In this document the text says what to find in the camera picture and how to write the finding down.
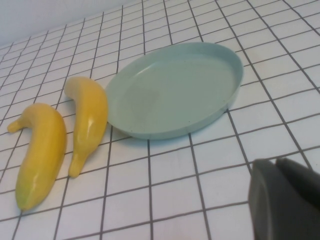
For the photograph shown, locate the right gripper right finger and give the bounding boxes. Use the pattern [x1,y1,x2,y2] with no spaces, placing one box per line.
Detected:
[275,156,320,203]

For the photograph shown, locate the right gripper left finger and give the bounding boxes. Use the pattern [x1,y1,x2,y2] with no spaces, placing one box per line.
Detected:
[247,158,320,240]

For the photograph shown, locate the yellow banana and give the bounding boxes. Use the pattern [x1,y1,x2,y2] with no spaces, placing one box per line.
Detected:
[6,102,68,211]
[64,76,109,179]

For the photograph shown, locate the light blue round plate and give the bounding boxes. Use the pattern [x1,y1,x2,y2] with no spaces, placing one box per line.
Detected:
[104,41,245,140]

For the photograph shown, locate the white grid-pattern tablecloth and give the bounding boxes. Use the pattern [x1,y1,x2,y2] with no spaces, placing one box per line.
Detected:
[0,0,320,240]

